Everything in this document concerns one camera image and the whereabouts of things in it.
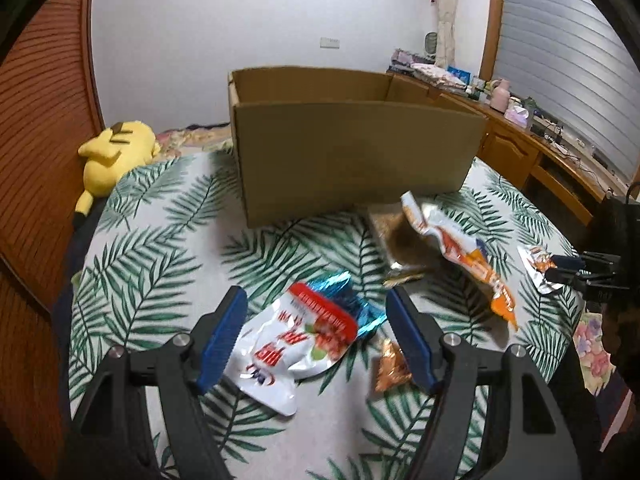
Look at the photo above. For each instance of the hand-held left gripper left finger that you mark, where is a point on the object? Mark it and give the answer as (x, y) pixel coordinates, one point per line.
(220, 345)

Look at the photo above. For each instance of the clear brown snack bar packet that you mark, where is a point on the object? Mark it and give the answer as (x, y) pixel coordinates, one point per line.
(395, 242)

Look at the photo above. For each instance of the small desk fan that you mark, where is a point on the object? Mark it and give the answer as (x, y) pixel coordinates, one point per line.
(431, 45)

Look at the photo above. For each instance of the cream curtain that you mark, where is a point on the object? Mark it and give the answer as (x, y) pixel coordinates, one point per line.
(446, 10)

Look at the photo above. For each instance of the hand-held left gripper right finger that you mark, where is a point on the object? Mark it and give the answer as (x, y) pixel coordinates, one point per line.
(406, 332)

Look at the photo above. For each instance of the white wall outlet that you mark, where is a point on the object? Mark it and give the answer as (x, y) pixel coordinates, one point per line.
(330, 43)

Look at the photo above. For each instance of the blue foil snack packet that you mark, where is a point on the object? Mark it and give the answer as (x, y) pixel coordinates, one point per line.
(369, 317)

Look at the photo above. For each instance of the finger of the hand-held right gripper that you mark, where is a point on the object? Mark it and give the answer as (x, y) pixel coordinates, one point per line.
(595, 261)
(590, 280)

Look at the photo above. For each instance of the small orange foil packet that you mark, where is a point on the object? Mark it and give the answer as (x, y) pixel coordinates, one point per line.
(390, 366)

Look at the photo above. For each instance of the dark bed cloth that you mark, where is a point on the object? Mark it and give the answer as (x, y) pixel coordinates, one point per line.
(75, 260)

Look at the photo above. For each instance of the stack of folded cloths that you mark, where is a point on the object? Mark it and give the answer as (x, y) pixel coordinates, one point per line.
(425, 70)

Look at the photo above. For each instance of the wooden louvred wardrobe door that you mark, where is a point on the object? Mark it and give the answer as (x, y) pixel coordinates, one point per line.
(40, 135)

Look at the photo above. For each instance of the white red snack packet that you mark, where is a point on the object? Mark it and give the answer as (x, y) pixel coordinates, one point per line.
(277, 355)

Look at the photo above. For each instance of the white power strip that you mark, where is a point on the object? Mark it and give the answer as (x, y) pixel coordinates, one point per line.
(565, 150)

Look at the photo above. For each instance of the cardboard box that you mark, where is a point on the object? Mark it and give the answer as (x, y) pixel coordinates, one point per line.
(350, 160)

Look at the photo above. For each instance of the leaf print blanket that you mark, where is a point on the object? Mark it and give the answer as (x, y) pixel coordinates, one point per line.
(150, 240)

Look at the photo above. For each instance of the person's right forearm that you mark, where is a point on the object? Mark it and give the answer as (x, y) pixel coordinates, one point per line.
(625, 345)

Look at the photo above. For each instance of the small silver snack packet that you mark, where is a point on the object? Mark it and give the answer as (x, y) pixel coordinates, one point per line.
(532, 260)

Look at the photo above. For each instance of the wooden window frame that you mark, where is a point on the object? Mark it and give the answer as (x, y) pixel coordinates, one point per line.
(492, 20)

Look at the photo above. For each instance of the pink tissue box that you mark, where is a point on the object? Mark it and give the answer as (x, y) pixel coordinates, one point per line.
(517, 115)

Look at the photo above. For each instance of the grey window blind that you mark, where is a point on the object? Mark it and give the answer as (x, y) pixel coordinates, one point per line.
(560, 60)

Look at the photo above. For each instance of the silver orange snack packet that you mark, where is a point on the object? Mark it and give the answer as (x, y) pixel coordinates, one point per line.
(452, 240)

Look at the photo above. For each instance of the pink bottle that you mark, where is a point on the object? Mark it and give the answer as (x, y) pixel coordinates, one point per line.
(500, 96)

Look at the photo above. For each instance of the yellow plush toy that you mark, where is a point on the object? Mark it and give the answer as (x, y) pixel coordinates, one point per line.
(115, 160)

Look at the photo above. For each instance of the long wooden cabinet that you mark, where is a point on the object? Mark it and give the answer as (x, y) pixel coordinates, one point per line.
(505, 145)

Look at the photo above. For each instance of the green bottle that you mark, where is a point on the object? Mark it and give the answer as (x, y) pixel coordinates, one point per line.
(530, 104)

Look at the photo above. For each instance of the blue box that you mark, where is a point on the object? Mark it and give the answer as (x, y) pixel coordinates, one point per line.
(459, 75)

